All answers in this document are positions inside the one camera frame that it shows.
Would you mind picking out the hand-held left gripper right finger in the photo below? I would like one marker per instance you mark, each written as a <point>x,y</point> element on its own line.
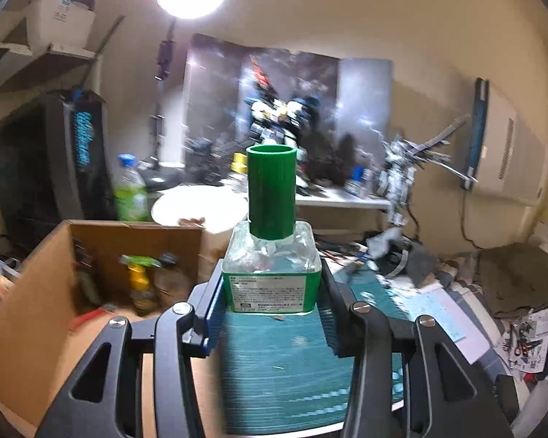
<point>327,326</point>

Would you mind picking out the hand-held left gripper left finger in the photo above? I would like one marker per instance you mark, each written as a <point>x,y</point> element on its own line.
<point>214,315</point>

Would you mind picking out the green cap glass bottle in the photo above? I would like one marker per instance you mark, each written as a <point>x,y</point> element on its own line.
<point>271,191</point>

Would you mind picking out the printed cardboard box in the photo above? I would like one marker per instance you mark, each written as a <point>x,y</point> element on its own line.
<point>27,310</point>

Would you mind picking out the brown bottle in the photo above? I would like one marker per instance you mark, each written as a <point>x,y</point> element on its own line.
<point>171,283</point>

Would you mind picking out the green cutting mat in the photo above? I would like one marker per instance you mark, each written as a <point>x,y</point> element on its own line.
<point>278,383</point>

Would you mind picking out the yellow green spray bottle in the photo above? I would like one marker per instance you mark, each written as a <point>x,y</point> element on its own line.
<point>139,280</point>

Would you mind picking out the blue decal sheet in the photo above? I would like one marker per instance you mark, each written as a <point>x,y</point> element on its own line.
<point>429,310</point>

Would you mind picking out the dog print round bucket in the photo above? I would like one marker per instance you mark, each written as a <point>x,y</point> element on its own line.
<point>196,205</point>

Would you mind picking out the grey cloth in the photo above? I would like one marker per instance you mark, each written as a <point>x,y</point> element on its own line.
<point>420,260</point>

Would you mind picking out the white desk riser shelf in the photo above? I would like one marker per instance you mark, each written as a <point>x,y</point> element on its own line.
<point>338,200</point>

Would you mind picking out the green plastic drink bottle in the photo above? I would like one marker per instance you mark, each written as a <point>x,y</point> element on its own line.
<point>130,196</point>

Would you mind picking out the small yellow cap bottle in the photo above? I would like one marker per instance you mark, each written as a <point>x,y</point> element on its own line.
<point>239,164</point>

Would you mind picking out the white winged robot model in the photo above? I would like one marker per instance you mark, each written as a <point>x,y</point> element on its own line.
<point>395,178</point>

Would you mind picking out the printed manual sheet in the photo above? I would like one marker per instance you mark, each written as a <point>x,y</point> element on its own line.
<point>525,335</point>

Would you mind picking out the olive cloth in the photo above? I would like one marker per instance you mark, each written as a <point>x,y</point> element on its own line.
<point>520,273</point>

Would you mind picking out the black computer tower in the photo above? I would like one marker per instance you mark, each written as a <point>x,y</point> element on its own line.
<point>27,169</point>

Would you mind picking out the blue white curved bar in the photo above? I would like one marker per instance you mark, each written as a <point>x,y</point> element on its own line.
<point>477,132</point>

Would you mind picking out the white storage box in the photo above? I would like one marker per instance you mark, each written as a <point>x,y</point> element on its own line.
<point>59,23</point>

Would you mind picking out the wall poster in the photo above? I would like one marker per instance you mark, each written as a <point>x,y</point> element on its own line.
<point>219,100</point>

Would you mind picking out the white wall appliance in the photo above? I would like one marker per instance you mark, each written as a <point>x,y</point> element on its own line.
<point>520,155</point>

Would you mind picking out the wall shelf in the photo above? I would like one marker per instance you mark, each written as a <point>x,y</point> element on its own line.
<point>41,61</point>

